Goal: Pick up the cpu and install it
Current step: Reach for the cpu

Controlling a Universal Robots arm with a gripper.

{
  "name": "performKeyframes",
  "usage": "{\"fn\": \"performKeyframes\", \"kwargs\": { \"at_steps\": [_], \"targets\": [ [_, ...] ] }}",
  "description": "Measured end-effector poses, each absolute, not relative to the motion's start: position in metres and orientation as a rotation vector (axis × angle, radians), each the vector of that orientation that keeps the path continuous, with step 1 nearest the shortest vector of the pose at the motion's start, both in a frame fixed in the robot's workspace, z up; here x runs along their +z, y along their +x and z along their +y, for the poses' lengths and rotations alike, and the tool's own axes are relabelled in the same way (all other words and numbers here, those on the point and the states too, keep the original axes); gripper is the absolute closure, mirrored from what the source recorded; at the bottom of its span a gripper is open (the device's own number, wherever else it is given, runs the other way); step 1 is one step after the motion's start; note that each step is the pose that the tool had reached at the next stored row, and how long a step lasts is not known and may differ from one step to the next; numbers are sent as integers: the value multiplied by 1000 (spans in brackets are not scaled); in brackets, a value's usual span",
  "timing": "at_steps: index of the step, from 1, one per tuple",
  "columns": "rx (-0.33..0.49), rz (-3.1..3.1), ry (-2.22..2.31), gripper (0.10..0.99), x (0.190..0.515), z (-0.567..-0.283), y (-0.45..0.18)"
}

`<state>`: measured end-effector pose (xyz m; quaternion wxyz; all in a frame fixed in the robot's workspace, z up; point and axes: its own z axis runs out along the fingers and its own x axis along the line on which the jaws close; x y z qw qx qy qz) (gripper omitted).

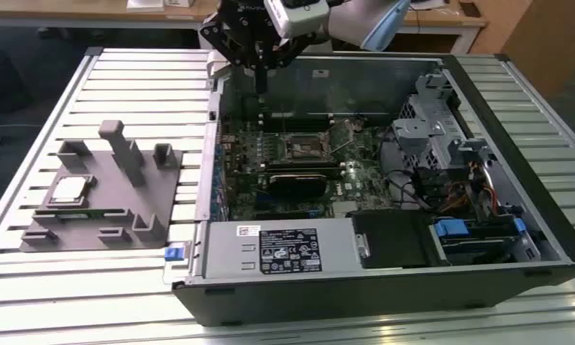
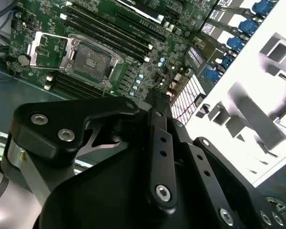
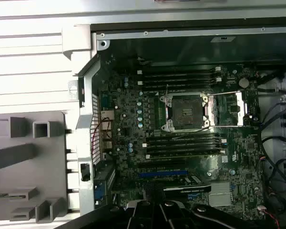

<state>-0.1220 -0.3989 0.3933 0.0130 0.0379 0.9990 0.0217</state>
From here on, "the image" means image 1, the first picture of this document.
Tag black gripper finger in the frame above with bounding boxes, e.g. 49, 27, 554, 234
260, 34, 314, 96
199, 12, 264, 96

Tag silver CPU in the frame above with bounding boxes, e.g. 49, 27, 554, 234
49, 176, 93, 205

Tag CPU socket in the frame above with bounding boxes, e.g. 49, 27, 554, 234
278, 131, 338, 162

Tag white box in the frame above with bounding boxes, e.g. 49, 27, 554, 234
127, 0, 167, 14

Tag wooden desk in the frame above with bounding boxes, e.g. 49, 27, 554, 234
0, 0, 490, 55

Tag silver metal drive cage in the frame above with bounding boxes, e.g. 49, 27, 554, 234
380, 71, 466, 172

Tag small black graphics card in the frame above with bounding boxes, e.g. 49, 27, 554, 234
266, 173, 328, 198

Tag green motherboard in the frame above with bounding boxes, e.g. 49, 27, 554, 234
216, 116, 398, 222

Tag silver chipset heatsink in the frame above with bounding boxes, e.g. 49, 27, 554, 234
332, 201, 359, 216

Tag black expansion slot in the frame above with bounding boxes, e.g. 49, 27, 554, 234
254, 209, 323, 221

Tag black waste bin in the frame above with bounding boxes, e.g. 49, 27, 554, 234
0, 46, 32, 114

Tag grey parts rack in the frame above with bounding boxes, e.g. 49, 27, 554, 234
19, 119, 185, 253

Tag wooden cabinet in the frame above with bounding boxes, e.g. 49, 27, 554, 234
468, 0, 575, 100

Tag green RAM stick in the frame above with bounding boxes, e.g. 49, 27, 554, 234
36, 208, 124, 220

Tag black plastic shroud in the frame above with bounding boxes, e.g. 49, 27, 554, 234
348, 210, 438, 270

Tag grey power supply unit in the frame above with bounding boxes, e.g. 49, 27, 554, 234
185, 219, 368, 285

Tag blue disk carrier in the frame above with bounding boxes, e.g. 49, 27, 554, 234
431, 218, 519, 265

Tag black open PC case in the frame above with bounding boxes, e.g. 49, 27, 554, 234
161, 50, 575, 328

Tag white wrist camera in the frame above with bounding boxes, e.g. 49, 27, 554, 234
263, 0, 331, 39

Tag grey plastic bracket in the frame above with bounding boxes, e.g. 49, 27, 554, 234
447, 138, 499, 172

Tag yellow wire bundle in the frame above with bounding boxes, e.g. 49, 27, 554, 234
435, 181, 471, 215

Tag orange wire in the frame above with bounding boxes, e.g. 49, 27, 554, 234
477, 181, 503, 216

